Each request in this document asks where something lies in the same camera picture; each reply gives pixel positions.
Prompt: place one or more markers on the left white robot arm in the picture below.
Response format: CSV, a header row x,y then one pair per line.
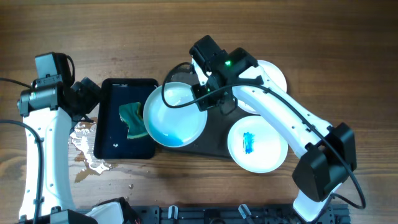
x,y
50,112

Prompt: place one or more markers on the dark blue water tray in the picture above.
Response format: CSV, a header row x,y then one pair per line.
x,y
111,133

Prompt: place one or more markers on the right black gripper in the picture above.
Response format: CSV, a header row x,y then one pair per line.
x,y
204,103

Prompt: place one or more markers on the dark grey serving tray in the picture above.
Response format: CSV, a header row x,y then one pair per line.
x,y
213,140

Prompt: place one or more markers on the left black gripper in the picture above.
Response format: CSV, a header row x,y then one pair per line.
x,y
91,91

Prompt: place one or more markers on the white plate with blue water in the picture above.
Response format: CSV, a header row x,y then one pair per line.
x,y
173,127

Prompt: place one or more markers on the white plate with blue stain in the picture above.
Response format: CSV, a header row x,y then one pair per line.
x,y
255,145

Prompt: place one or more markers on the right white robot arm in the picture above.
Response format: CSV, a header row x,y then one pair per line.
x,y
327,154

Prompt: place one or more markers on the green yellow sponge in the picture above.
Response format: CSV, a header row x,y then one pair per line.
x,y
130,114

